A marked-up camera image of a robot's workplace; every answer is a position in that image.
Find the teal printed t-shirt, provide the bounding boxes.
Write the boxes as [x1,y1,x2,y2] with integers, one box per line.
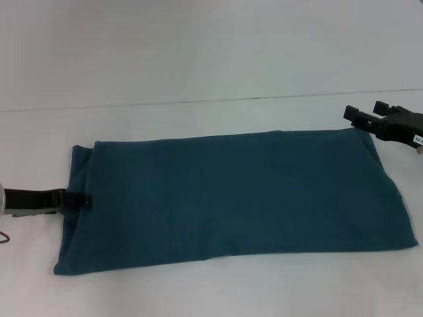
[52,127,420,277]

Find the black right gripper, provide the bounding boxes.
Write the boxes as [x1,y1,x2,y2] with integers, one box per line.
[343,100,423,153]

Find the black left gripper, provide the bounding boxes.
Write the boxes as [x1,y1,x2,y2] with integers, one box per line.
[4,188,93,219]

